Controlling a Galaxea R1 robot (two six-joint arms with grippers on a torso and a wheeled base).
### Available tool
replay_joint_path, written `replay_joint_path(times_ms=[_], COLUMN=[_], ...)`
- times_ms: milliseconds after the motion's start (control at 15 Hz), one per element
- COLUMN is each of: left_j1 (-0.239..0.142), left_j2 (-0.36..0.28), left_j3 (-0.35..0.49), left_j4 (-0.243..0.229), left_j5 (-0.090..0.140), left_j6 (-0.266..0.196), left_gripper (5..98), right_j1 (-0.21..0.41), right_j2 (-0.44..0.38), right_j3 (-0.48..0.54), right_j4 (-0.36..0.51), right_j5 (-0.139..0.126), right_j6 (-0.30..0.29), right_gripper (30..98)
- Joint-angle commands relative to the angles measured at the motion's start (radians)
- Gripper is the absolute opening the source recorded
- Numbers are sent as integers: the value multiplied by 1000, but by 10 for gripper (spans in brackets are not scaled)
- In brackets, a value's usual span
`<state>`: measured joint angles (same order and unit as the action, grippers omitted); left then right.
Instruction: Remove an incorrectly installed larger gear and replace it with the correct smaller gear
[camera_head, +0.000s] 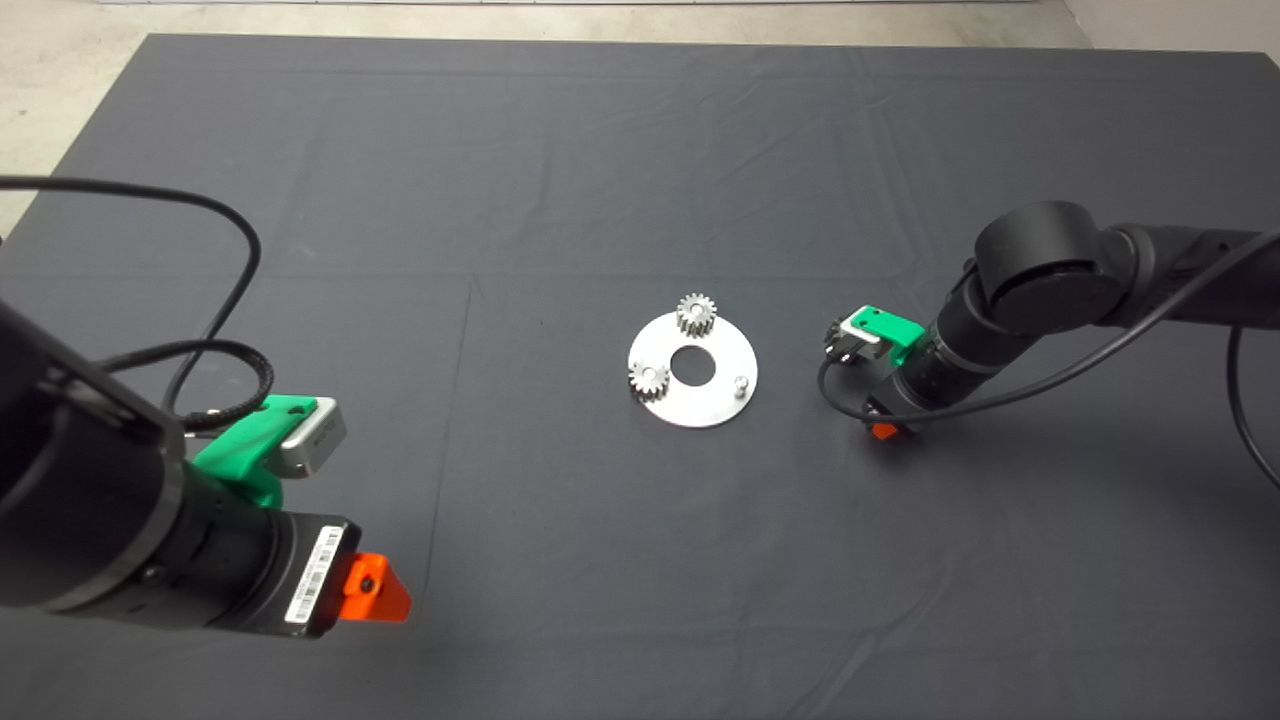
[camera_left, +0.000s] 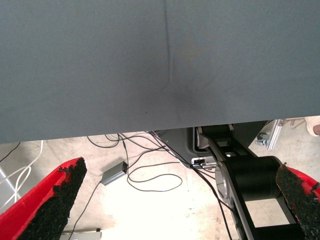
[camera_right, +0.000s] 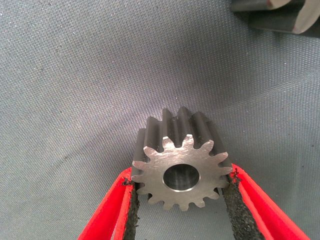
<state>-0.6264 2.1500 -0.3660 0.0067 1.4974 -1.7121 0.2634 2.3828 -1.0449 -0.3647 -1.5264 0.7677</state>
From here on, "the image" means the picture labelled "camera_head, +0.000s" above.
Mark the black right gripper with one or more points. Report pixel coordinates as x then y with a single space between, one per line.
900 405

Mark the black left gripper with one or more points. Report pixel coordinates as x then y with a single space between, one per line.
305 570

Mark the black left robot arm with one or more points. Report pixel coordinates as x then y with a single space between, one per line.
80 500

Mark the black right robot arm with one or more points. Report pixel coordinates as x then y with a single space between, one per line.
1040 270

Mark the small steel gear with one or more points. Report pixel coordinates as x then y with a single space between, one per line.
640 388
685 320

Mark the dark grey table cloth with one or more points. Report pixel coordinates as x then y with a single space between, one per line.
550 550

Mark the round metal plate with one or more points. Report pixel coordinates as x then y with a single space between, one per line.
700 405

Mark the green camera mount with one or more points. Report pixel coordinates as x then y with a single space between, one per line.
895 330
235 460

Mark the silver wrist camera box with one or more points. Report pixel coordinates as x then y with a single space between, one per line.
315 440
860 327

